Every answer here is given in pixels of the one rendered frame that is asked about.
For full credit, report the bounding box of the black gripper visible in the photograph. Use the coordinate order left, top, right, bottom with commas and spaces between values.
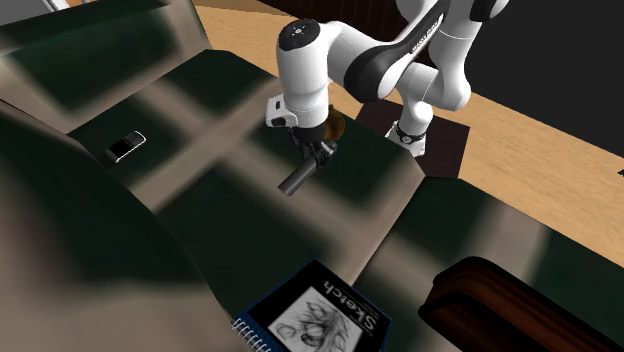
290, 123, 339, 173

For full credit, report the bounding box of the dark robot stand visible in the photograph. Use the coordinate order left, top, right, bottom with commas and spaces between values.
354, 99, 472, 179

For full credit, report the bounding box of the blue spiral sketch book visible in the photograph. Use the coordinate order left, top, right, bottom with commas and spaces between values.
230, 258, 393, 352

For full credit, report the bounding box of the black and silver mobile phone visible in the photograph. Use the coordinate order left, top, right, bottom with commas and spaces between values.
105, 130, 147, 165

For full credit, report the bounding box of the dark brown wooden furniture piece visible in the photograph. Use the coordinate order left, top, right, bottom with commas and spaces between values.
418, 255, 624, 352

